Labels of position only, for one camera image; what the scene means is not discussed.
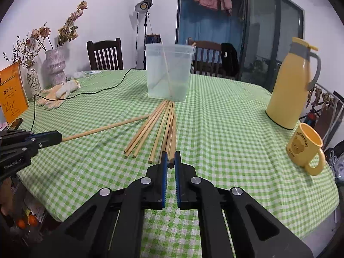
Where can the yellow thermos jug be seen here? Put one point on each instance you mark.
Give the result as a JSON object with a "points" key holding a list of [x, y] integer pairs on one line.
{"points": [[298, 74]]}

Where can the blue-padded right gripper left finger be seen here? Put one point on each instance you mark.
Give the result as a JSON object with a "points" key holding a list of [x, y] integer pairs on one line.
{"points": [[110, 223]]}

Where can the blue curtain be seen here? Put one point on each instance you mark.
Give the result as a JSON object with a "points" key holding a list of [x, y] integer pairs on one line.
{"points": [[203, 24]]}

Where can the pink hanging garment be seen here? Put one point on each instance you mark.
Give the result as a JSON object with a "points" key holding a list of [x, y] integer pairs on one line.
{"points": [[226, 5]]}

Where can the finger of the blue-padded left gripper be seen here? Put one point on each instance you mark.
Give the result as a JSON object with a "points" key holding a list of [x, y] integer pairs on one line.
{"points": [[50, 138]]}

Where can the studio lamp on stand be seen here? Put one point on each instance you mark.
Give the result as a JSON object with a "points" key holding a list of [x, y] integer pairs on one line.
{"points": [[142, 8]]}

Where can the dried rose bouquet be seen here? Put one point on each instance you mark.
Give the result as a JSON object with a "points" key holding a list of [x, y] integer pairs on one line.
{"points": [[66, 33]]}

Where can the dark wooden chair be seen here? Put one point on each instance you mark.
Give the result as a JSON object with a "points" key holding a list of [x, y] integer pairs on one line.
{"points": [[105, 55], [207, 58]]}

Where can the clear plastic container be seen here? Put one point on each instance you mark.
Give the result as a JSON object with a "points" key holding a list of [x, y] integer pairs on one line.
{"points": [[169, 72]]}

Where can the black smartphone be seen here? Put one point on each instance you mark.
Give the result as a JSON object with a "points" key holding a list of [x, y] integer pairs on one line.
{"points": [[15, 124]]}

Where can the dried twig bouquet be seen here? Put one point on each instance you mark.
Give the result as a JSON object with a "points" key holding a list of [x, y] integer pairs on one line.
{"points": [[24, 52]]}

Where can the pink textured vase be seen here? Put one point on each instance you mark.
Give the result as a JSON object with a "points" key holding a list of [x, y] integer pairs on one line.
{"points": [[55, 65]]}

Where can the dark sliding glass door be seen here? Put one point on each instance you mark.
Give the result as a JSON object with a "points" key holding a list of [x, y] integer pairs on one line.
{"points": [[269, 26]]}

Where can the dark wooden chair far side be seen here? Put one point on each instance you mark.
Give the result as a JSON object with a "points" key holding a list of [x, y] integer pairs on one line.
{"points": [[207, 58]]}

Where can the beige knit glove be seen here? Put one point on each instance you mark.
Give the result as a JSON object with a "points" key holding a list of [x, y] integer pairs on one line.
{"points": [[52, 98]]}

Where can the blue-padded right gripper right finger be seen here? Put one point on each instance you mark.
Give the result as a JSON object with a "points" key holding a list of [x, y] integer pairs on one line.
{"points": [[231, 222]]}

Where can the black garment on chair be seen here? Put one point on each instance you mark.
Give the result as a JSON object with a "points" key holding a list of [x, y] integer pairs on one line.
{"points": [[229, 59]]}

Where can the white tissue packet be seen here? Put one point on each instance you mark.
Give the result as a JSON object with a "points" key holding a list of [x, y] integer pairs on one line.
{"points": [[89, 73]]}

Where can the folding drying rack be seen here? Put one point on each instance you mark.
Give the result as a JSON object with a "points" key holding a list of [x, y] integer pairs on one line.
{"points": [[323, 112]]}

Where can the floral slim vase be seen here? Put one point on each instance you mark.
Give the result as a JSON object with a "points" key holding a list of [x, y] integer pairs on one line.
{"points": [[33, 81]]}

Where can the white knit glove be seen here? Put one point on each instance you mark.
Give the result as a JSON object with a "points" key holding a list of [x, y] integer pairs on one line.
{"points": [[66, 89]]}

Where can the green checkered tablecloth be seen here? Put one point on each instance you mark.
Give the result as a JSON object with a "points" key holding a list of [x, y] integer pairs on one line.
{"points": [[222, 130]]}

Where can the yellow bear mug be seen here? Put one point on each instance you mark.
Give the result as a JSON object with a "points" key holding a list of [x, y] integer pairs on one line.
{"points": [[305, 149]]}

